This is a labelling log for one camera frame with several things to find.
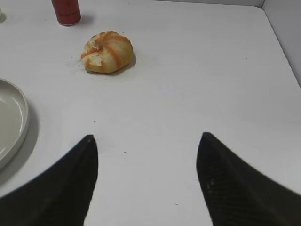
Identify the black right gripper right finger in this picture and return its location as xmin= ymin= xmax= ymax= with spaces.
xmin=197 ymin=132 xmax=301 ymax=226

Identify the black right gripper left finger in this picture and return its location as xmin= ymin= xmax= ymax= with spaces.
xmin=0 ymin=135 xmax=98 ymax=226

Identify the beige round plate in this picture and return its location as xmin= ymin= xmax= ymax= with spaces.
xmin=0 ymin=79 xmax=30 ymax=168

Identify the orange striped bread roll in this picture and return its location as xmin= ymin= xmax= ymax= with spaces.
xmin=81 ymin=31 xmax=134 ymax=73

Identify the red soda can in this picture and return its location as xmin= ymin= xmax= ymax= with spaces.
xmin=52 ymin=0 xmax=81 ymax=26

